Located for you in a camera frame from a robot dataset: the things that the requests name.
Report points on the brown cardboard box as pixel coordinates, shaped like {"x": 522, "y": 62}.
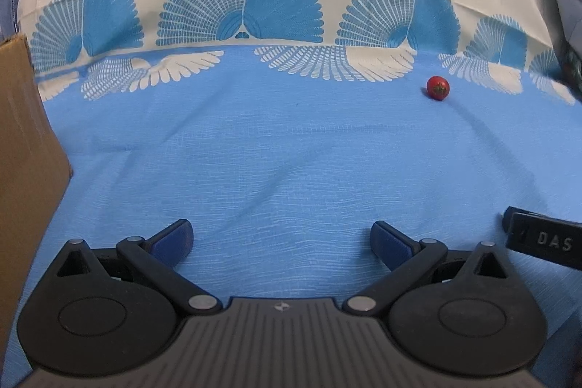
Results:
{"x": 27, "y": 165}

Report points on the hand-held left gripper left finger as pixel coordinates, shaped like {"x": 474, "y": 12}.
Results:
{"x": 175, "y": 242}

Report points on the blue cream fan-print blanket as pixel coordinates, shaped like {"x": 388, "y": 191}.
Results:
{"x": 291, "y": 142}

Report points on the red cherry tomato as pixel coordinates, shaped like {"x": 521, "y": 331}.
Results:
{"x": 438, "y": 88}

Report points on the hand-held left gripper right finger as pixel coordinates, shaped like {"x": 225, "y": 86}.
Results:
{"x": 388, "y": 245}

